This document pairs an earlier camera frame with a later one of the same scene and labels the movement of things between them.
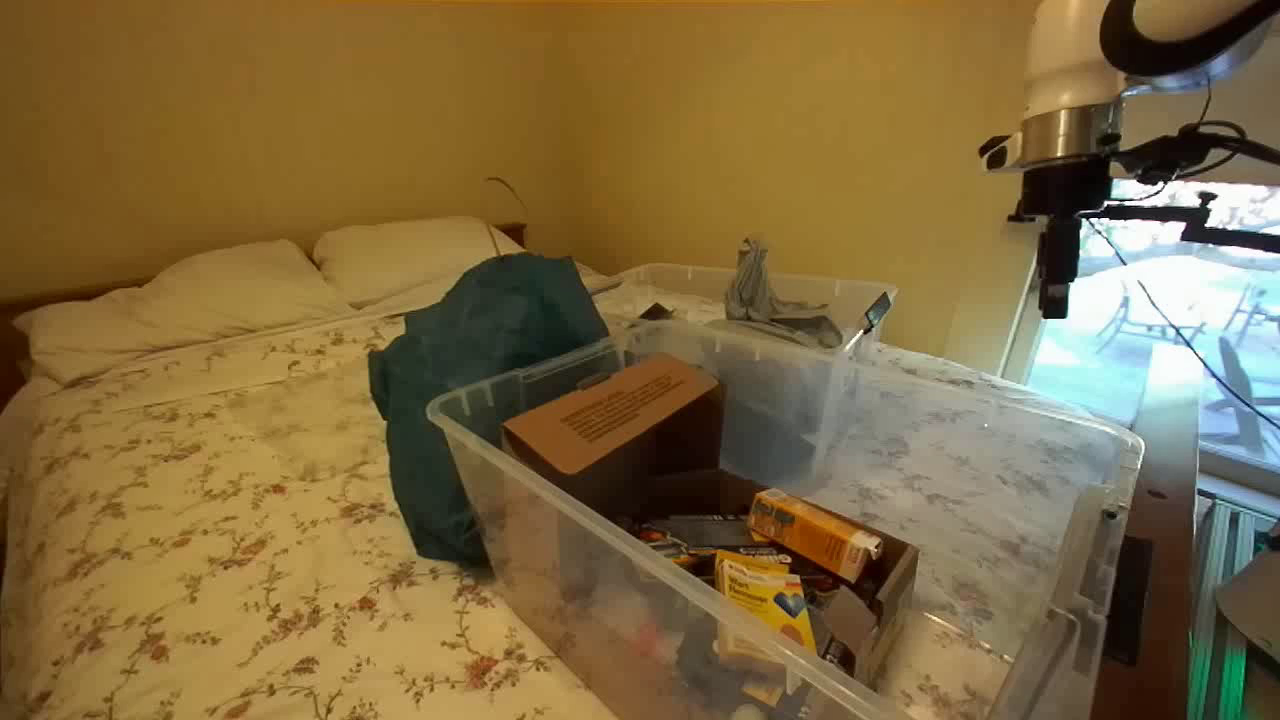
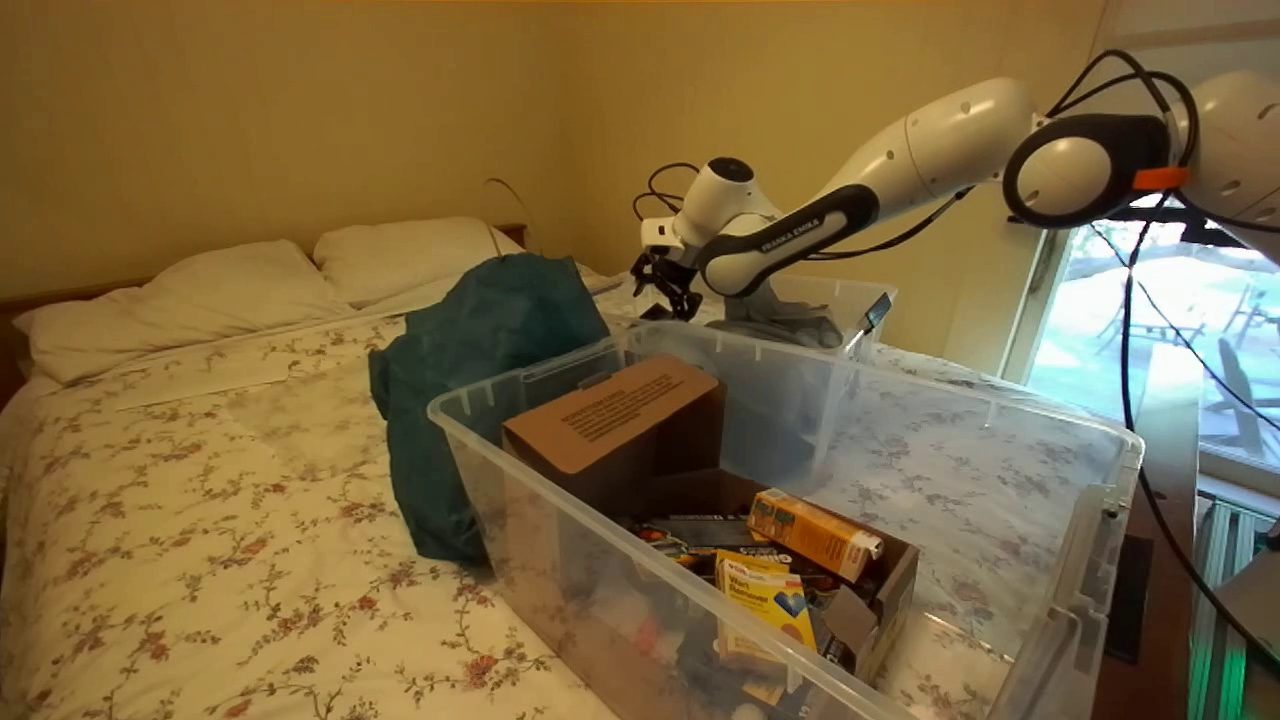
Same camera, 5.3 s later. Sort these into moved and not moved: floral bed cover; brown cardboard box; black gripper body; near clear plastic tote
Moved: black gripper body
Not moved: near clear plastic tote; brown cardboard box; floral bed cover
